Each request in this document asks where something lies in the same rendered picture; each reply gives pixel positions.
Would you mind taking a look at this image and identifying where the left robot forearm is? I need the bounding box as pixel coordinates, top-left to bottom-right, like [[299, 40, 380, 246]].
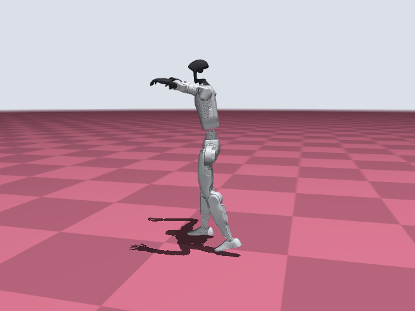
[[172, 80, 210, 96]]

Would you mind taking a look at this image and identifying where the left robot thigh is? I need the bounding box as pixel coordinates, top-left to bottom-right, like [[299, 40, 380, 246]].
[[198, 146, 223, 204]]

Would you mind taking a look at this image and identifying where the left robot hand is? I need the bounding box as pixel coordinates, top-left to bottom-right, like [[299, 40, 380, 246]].
[[150, 78, 177, 89]]

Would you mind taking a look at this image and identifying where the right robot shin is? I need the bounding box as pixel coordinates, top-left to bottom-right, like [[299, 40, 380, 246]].
[[200, 191, 210, 229]]

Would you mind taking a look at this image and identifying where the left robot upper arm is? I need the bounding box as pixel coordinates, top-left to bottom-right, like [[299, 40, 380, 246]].
[[198, 87, 212, 101]]

